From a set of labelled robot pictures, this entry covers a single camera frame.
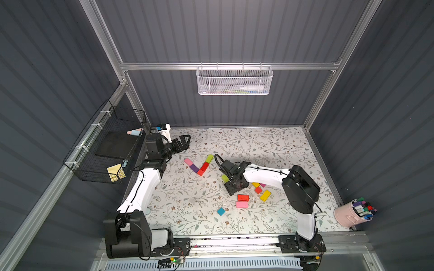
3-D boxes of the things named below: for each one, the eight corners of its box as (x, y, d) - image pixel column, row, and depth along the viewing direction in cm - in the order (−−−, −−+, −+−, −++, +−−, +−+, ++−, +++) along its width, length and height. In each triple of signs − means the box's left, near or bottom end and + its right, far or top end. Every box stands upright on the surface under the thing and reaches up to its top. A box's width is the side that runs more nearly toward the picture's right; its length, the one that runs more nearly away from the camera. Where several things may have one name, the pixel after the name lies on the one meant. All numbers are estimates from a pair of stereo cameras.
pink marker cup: (338, 227, 81) (356, 218, 69) (330, 208, 86) (346, 197, 75) (359, 227, 81) (381, 218, 69) (350, 208, 86) (369, 197, 75)
